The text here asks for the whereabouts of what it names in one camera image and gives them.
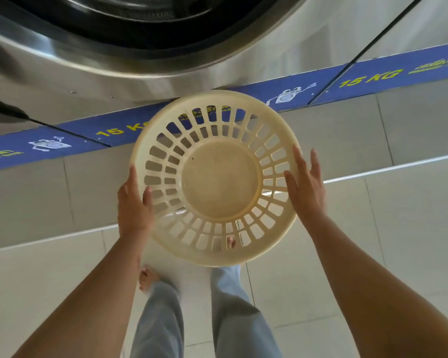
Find person's right hand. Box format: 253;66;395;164
283;145;328;225

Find person's left forearm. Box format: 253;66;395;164
12;229;151;358

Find light blue trousers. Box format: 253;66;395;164
130;265;283;358

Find blue label strip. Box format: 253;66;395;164
309;42;448;106
56;64;348;147

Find round steel washer door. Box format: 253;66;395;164
0;0;311;79

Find cream plastic laundry basket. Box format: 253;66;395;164
129;89;301;268

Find silver washing machine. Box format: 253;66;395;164
308;0;448;106
0;0;428;147
0;95;111;174

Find person's left foot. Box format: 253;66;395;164
138;265;162;293

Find person's left hand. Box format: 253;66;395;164
117;166;156;238

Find person's right forearm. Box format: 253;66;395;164
297;214;448;358

